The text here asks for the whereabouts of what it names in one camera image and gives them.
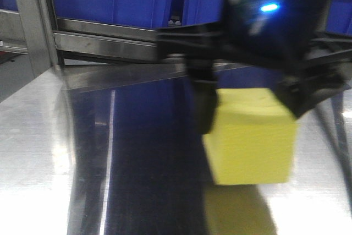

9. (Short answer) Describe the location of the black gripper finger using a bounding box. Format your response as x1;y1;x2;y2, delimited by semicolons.
186;58;218;134

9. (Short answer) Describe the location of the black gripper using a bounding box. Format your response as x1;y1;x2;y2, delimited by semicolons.
156;0;351;119

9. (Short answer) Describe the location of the yellow foam block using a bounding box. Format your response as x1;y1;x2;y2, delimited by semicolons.
202;88;298;185

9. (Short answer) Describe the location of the stainless steel shelf rack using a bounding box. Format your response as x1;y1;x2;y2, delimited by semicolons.
16;0;351;83

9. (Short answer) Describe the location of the blue plastic bin right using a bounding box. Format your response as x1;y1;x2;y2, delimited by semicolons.
181;0;223;26

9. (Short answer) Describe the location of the blue bin far right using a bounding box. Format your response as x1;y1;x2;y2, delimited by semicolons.
326;0;351;35

